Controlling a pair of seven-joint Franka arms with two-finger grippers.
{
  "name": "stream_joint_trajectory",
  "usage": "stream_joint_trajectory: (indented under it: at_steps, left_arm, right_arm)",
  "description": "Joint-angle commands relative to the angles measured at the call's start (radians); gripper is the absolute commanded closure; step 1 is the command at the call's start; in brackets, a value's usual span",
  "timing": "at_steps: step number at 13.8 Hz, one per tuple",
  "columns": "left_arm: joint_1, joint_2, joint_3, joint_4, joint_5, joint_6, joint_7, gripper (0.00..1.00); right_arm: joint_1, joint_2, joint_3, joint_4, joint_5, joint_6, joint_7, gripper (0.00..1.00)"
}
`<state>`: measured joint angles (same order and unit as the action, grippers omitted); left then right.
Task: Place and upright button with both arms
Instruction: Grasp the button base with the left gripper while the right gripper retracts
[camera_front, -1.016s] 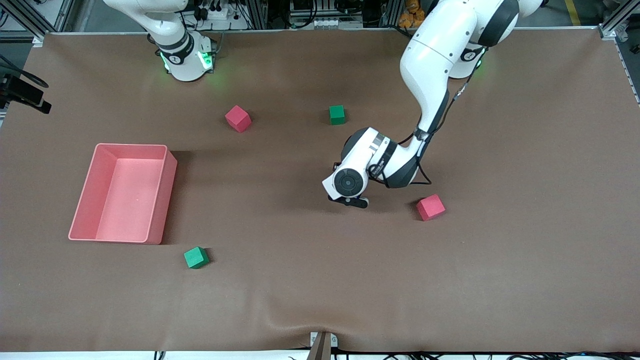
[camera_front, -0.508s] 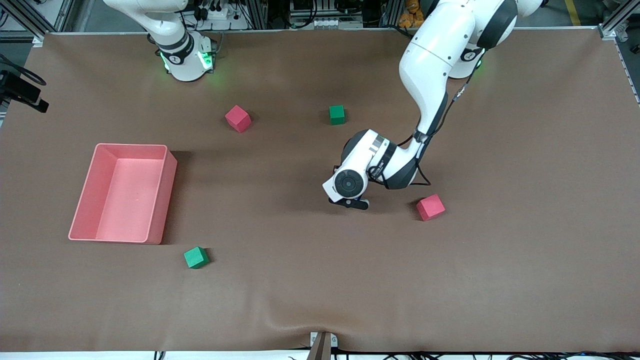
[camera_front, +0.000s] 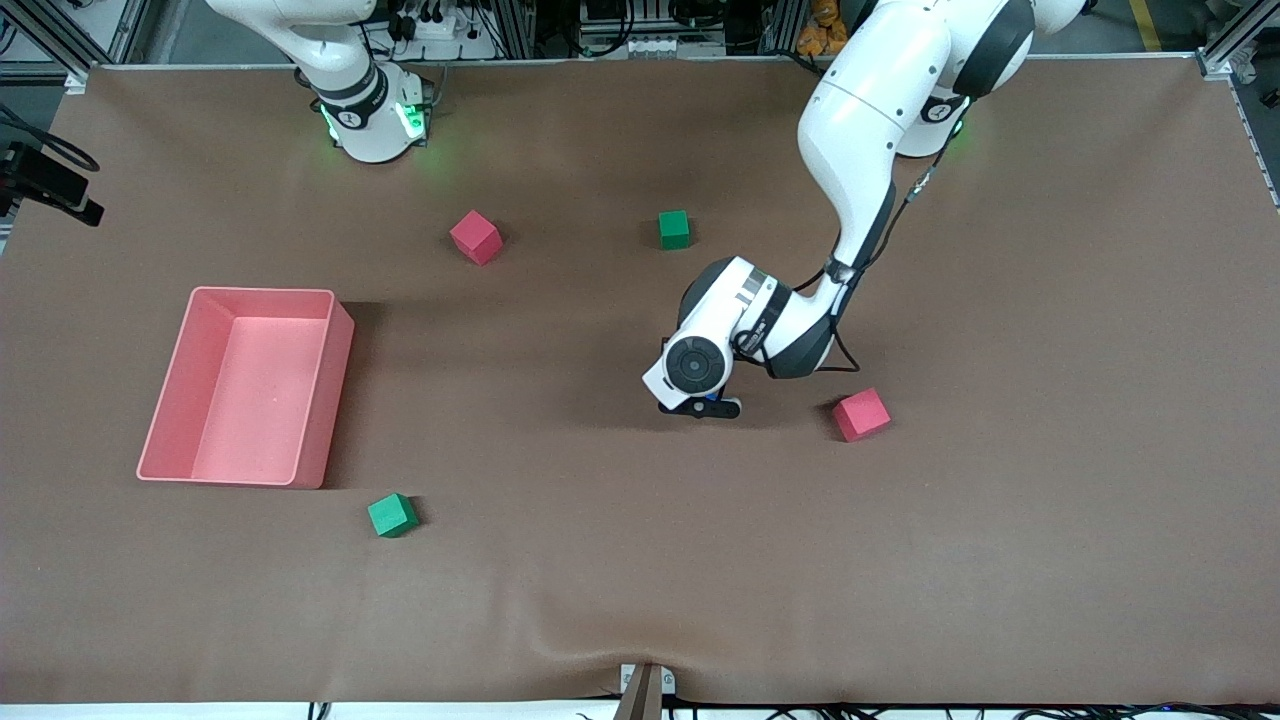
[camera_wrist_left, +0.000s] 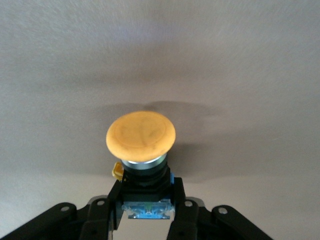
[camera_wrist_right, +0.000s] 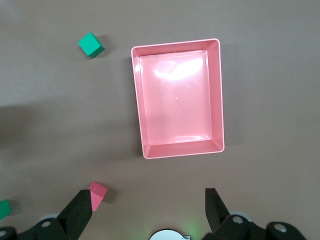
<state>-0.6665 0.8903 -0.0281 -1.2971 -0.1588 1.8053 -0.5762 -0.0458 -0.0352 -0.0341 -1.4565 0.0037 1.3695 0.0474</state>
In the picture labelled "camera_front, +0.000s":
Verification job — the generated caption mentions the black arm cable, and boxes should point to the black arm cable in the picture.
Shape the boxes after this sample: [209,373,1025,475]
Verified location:
[795,150,951,376]
[0,100,101,173]

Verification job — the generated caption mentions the pink plastic bin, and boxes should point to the pink plastic bin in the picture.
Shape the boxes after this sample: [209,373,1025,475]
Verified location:
[136,286,356,491]

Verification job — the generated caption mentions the aluminium frame profile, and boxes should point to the aluminium frame profile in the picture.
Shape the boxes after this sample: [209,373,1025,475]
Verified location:
[0,0,161,96]
[1198,0,1280,83]

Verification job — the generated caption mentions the white power strip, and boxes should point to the white power strip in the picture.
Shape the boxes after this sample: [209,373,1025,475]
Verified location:
[385,0,486,46]

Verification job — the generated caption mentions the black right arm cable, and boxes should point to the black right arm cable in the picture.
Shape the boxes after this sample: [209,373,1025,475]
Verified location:
[0,100,101,173]

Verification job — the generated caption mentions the red foam cube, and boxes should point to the red foam cube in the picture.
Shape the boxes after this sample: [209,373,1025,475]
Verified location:
[449,209,504,267]
[831,387,892,444]

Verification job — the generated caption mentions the brown table mat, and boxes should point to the brown table mat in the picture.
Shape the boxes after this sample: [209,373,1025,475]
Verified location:
[0,55,1280,706]

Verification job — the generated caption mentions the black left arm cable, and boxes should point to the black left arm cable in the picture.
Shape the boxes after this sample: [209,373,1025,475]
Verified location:
[795,150,951,376]

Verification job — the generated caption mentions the metal table edge bracket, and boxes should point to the metal table edge bracket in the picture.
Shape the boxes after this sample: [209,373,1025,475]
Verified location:
[612,662,678,720]

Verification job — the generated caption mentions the white terminal strip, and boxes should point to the white terminal strip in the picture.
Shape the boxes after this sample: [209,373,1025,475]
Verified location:
[622,36,728,59]

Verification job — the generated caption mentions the orange bag pile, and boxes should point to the orange bag pile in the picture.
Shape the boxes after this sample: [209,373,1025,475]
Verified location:
[797,0,851,58]

